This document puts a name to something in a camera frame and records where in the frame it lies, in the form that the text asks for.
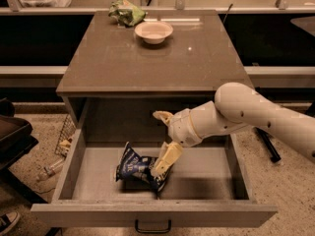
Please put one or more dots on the white bowl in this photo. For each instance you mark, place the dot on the white bowl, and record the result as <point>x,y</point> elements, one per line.
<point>153,32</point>

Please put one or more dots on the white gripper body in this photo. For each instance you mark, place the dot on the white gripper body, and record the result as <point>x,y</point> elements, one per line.
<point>179,126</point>

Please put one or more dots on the black bar on floor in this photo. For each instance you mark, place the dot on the black bar on floor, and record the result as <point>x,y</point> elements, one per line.
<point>275,157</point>

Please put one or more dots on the green chip bag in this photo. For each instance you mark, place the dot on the green chip bag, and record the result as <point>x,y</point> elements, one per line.
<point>126,13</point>

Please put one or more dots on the wire basket on floor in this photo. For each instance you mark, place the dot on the wire basket on floor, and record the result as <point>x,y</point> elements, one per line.
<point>66,137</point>

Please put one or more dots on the black and white sneaker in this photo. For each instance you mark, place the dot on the black and white sneaker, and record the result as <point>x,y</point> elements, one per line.
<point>8,221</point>

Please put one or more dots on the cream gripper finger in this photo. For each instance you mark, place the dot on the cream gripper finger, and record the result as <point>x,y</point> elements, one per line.
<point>168,155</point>
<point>163,116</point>

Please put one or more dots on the blue chip bag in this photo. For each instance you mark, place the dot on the blue chip bag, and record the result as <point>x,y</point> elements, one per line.
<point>135,173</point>

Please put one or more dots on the clear plastic bottle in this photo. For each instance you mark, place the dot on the clear plastic bottle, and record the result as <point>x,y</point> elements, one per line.
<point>50,170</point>

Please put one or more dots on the grey cabinet with top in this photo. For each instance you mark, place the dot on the grey cabinet with top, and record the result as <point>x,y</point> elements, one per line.
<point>116,81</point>

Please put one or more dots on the black drawer handle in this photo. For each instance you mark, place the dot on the black drawer handle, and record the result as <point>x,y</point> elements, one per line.
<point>152,230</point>

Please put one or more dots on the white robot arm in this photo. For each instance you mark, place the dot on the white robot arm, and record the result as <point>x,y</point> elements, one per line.
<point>235,107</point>

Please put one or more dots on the open grey top drawer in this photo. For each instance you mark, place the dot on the open grey top drawer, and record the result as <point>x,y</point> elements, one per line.
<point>206,187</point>

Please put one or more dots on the black chair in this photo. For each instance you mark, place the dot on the black chair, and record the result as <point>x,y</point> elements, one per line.
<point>16,140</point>

